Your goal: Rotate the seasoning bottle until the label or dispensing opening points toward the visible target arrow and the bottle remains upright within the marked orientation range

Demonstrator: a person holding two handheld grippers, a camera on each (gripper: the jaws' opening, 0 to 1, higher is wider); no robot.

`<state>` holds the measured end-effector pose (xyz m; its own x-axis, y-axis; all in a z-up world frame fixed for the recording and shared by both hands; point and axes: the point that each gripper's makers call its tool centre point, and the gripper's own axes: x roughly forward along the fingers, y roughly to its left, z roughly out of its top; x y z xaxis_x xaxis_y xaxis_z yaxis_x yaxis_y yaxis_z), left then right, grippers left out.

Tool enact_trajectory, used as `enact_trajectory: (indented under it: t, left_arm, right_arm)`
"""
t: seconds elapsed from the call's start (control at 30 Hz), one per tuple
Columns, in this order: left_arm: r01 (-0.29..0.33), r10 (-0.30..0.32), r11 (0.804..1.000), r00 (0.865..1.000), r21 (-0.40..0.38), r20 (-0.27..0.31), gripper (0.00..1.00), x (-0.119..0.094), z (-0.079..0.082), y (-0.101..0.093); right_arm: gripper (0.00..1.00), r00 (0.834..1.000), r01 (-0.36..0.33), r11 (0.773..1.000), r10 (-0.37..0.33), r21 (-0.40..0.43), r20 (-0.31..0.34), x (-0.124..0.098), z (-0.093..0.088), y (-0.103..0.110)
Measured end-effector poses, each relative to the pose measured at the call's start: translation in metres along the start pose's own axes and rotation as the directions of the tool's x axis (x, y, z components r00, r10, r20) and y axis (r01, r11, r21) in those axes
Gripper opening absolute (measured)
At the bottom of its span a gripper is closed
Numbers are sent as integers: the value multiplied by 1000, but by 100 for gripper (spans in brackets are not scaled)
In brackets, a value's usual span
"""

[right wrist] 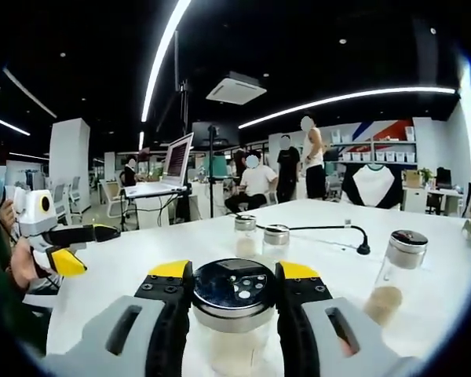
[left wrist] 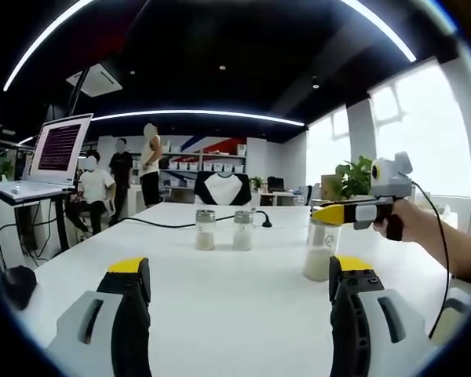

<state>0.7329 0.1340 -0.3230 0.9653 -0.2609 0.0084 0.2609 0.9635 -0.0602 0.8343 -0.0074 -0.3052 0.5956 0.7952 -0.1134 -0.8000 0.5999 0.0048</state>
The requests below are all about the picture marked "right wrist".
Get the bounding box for tall seasoning bottle brown grains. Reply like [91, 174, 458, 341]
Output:
[363, 229, 429, 327]

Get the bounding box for small cardboard box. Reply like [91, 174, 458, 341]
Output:
[402, 169, 423, 188]

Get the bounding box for black camera tripod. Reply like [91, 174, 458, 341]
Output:
[206, 123, 223, 219]

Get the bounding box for shelf of white storage bins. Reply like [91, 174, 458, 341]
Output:
[329, 126, 418, 165]

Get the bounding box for tall seasoning bottle pale grains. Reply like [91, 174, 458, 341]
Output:
[180, 257, 287, 377]

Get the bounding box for white office desk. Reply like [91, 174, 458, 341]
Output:
[400, 184, 466, 216]

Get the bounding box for tall black light stand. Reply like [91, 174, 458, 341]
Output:
[173, 30, 190, 158]

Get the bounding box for ceiling air conditioner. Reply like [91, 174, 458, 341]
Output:
[206, 71, 268, 106]

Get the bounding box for black laptop stand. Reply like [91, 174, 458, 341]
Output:
[119, 188, 193, 232]

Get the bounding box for small seasoning bottle beige powder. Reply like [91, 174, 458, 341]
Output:
[234, 214, 258, 258]

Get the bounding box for long ceiling light strip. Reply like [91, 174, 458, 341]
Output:
[140, 0, 193, 123]
[237, 86, 456, 130]

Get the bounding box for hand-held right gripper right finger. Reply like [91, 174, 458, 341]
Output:
[274, 259, 421, 377]

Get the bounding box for teal board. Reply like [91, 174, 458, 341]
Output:
[210, 153, 228, 178]

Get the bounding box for black monitor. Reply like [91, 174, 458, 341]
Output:
[435, 167, 452, 190]

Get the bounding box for small seasoning bottle white powder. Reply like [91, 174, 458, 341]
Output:
[261, 224, 290, 260]

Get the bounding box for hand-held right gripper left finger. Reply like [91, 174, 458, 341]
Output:
[42, 258, 194, 377]

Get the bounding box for person's left hand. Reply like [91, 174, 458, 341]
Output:
[9, 237, 50, 288]

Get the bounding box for black cable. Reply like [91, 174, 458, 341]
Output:
[257, 223, 372, 255]

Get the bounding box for white laptop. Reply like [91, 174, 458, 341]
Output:
[123, 132, 195, 199]

